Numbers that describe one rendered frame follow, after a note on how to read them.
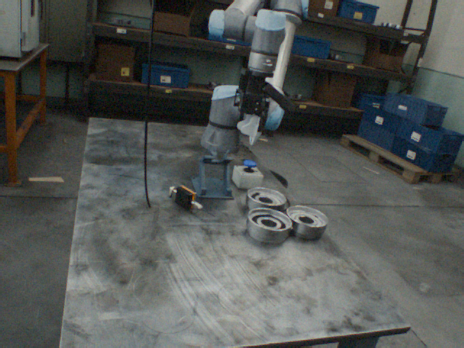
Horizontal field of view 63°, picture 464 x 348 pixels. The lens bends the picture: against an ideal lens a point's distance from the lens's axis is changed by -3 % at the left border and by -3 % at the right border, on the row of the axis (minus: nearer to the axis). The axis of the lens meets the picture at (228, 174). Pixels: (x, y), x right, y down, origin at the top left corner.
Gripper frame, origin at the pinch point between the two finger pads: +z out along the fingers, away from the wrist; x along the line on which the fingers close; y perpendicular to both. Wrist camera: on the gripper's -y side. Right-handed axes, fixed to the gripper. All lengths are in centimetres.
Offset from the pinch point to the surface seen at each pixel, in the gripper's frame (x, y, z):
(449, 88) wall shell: -297, -365, 1
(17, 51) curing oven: -182, 102, 9
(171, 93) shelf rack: -320, -21, 54
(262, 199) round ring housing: 13.9, -0.2, 11.8
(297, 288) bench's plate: 48, 4, 14
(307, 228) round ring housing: 30.9, -5.3, 10.8
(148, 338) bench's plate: 58, 33, 14
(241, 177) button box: 3.3, 3.2, 10.3
